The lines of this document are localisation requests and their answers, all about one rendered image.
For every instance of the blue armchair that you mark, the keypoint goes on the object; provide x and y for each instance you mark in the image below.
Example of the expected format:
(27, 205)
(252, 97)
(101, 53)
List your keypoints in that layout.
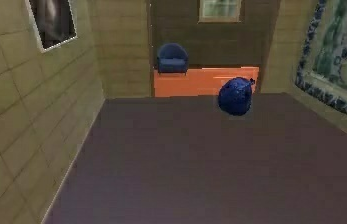
(172, 62)

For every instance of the blue round sack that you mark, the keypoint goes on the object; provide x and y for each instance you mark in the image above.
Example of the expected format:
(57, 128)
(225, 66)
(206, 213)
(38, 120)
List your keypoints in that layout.
(235, 97)

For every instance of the pale picture with tan frame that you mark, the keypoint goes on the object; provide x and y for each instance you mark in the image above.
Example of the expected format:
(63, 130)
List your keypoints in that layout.
(219, 9)

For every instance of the dark picture with white frame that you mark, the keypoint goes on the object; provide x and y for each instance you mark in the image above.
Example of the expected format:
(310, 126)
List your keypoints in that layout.
(52, 22)

